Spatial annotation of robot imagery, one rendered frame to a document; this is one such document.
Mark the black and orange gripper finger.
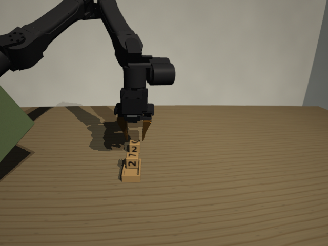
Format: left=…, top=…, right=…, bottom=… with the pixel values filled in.
left=117, top=117, right=128, bottom=141
left=142, top=120, right=152, bottom=140

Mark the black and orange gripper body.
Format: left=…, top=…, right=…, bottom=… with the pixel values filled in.
left=114, top=86, right=154, bottom=120

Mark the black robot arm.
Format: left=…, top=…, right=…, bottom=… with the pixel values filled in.
left=0, top=0, right=175, bottom=123

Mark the tan number cube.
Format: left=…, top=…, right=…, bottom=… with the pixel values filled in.
left=129, top=140, right=140, bottom=153
left=126, top=152, right=139, bottom=169

